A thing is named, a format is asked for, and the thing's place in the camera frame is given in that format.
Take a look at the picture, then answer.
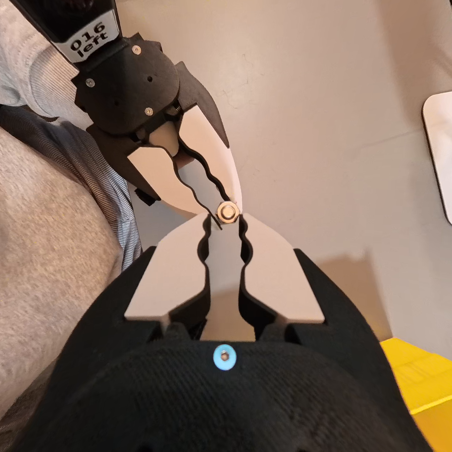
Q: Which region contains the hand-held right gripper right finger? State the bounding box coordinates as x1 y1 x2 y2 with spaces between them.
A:
239 213 325 323

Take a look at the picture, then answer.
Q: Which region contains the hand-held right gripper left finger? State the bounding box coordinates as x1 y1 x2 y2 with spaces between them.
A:
124 213 212 331

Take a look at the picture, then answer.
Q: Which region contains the yellow plastic bin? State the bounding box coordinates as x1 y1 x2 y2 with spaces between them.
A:
379 337 452 452

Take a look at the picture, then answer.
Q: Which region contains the silver bolt with nuts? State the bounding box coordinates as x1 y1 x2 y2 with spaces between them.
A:
216 201 241 225

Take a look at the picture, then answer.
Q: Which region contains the person's grey hoodie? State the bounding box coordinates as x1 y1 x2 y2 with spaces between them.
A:
0 127 124 417

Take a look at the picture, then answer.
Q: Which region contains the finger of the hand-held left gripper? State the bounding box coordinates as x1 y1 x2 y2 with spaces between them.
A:
178 106 243 214
127 145 223 230

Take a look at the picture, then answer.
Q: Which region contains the person's left forearm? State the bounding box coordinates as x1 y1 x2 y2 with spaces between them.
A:
0 0 94 129

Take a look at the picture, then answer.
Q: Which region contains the striped grey shirt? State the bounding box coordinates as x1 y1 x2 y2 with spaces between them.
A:
0 104 142 272

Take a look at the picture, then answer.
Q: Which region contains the white document stand base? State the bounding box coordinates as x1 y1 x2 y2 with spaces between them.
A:
422 91 452 225

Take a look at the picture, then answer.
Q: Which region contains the grey desk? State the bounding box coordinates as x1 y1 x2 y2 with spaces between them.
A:
117 0 452 348

